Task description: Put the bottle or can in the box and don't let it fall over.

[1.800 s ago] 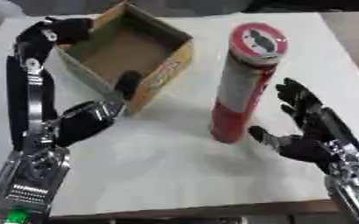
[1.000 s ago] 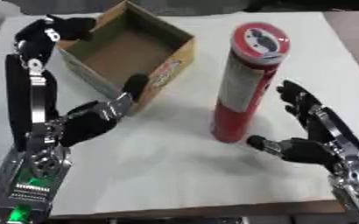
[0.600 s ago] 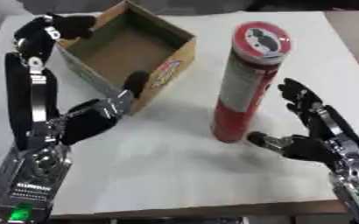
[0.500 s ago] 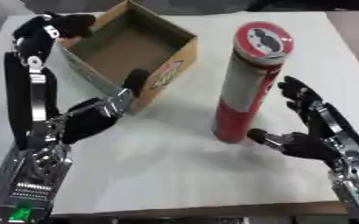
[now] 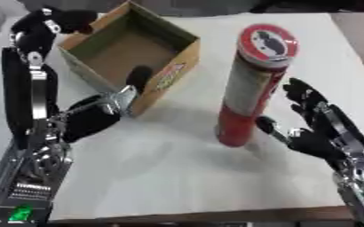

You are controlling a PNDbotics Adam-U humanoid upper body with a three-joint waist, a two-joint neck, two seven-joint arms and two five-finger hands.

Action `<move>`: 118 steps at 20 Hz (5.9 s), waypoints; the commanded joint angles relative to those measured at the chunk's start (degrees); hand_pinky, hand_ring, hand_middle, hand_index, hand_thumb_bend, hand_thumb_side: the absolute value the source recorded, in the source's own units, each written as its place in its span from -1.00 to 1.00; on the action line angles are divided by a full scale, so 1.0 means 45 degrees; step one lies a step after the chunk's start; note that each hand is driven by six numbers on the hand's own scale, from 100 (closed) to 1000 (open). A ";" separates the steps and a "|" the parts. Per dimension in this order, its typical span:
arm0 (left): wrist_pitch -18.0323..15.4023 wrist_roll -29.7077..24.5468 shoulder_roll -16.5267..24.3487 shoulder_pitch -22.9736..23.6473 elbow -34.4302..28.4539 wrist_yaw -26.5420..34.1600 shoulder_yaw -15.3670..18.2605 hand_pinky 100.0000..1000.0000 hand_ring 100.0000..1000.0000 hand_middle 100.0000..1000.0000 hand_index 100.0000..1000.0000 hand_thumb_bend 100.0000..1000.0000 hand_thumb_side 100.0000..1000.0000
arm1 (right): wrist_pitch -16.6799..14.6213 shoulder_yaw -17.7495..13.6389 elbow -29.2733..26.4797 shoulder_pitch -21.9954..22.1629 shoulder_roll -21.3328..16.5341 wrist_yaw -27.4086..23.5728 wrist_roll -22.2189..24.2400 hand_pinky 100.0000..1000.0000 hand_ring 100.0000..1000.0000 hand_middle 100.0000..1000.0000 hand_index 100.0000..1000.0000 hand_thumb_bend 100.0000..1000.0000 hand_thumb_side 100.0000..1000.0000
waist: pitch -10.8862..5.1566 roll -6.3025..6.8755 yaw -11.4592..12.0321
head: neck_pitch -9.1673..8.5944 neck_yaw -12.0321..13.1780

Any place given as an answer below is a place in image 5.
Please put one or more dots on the tan cardboard box green inside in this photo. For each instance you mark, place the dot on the tan cardboard box green inside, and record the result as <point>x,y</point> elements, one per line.
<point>133,56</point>

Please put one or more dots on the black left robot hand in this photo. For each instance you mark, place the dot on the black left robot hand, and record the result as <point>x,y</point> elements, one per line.
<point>27,88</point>

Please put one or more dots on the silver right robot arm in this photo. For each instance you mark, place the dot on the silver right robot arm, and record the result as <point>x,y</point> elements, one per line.
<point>361,189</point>

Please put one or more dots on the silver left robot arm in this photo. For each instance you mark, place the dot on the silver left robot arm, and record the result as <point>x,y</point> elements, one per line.
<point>30,183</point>

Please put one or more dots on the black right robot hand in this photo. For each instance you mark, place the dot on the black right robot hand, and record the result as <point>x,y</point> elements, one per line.
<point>319,139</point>

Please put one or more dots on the red tall cylindrical bottle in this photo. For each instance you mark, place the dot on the red tall cylindrical bottle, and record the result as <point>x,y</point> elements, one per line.
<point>255,85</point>

